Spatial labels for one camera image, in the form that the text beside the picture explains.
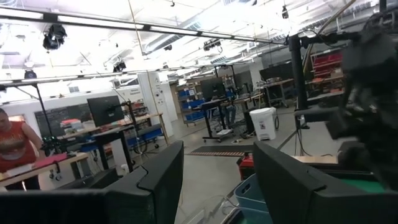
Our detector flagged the pink bench mat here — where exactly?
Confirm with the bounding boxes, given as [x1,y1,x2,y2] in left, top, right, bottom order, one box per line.
[30,151,68,169]

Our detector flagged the black rig post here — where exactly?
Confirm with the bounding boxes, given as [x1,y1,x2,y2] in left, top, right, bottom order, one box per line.
[287,33,309,129]

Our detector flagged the black overhead light bar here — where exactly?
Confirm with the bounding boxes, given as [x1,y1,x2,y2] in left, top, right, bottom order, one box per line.
[0,5,282,45]

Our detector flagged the white trash bin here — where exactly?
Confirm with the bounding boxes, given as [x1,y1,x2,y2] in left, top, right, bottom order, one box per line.
[248,106,278,142]

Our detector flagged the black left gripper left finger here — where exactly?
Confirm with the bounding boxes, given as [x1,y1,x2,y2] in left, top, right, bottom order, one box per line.
[0,139,185,224]

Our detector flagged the clear plastic bin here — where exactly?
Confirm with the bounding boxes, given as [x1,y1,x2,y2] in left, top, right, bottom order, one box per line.
[182,194,239,224]

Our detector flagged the person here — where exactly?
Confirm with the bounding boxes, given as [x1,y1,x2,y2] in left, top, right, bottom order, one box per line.
[0,107,45,191]
[224,104,238,126]

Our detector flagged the black computer monitor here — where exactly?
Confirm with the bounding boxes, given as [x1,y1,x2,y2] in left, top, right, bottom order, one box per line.
[86,95,125,128]
[259,62,295,82]
[200,77,227,101]

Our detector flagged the blue storage crates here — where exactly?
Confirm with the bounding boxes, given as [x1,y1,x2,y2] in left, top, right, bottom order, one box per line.
[126,127,164,149]

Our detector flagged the black standing desk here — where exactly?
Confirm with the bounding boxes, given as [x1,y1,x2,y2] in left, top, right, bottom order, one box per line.
[198,93,259,144]

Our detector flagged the shelf with blue bins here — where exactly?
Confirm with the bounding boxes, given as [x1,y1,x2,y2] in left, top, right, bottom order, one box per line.
[176,88,206,124]

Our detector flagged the black metal table frame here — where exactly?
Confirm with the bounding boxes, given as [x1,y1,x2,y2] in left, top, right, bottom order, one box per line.
[306,161,379,182]

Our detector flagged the green table mat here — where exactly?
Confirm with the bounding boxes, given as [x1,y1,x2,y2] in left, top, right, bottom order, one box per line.
[340,177,387,194]

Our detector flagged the shelf with red bins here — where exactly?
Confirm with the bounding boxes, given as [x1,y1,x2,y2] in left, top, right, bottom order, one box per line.
[309,48,346,103]

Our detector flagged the red black tool case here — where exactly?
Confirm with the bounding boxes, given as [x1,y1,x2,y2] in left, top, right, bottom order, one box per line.
[236,151,256,182]

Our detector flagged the dark chalkboard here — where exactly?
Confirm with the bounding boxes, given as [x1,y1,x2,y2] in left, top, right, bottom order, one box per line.
[33,103,94,138]

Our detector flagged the striped floor mat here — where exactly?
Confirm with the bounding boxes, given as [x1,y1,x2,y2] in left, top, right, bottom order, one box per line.
[185,144,255,157]

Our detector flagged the black overhead camera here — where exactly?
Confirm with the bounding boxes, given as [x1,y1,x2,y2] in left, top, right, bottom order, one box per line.
[42,23,68,51]

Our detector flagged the wooden workbench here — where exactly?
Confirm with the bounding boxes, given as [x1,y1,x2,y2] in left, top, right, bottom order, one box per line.
[0,151,91,188]

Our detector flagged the blue-grey plastic bin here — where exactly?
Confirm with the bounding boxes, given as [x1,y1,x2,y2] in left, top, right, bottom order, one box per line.
[233,172,274,224]

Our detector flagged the white square pillar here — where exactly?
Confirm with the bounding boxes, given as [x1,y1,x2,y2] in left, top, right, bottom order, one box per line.
[137,70,175,138]

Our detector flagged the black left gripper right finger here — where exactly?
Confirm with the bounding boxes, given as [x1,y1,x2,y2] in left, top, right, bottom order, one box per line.
[252,141,398,224]

